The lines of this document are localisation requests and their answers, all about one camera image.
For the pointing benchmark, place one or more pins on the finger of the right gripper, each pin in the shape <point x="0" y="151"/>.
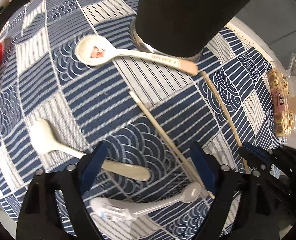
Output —
<point x="256" y="157"/>

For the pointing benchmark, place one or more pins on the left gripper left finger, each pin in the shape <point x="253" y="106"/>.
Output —
<point x="39" y="217"/>

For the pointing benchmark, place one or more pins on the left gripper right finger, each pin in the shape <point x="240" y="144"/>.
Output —
<point x="223" y="182"/>

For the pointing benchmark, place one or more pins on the white spoon with label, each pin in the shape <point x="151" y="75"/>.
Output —
<point x="119" y="211"/>

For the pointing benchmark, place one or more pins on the white ceramic spoon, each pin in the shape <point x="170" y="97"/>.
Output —
<point x="44" y="141"/>

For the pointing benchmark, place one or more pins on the wooden chopstick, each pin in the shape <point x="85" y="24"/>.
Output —
<point x="223" y="112"/>
<point x="188" y="167"/>

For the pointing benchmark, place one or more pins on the cream spoon with picture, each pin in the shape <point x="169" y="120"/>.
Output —
<point x="96" y="50"/>

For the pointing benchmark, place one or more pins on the clear plastic cookie box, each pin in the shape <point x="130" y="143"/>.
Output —
<point x="282" y="85"/>

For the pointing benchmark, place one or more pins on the blue patterned tablecloth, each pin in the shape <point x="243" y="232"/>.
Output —
<point x="41" y="77"/>

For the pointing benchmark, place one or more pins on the black utensil holder cup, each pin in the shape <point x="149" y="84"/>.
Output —
<point x="181" y="28"/>

